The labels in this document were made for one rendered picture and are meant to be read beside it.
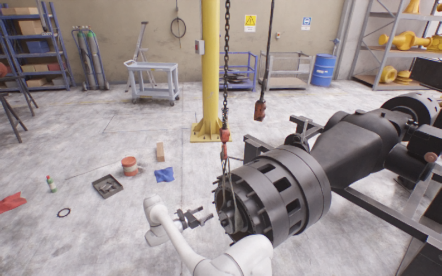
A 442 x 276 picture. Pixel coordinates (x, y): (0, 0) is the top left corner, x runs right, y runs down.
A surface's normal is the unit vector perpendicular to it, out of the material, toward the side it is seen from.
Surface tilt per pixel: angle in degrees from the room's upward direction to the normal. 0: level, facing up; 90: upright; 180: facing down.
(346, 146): 27
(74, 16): 90
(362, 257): 0
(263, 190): 23
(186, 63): 90
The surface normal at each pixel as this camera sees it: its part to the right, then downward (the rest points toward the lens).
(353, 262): 0.02, -0.87
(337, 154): -0.36, -0.65
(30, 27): 0.15, 0.49
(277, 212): 0.46, -0.21
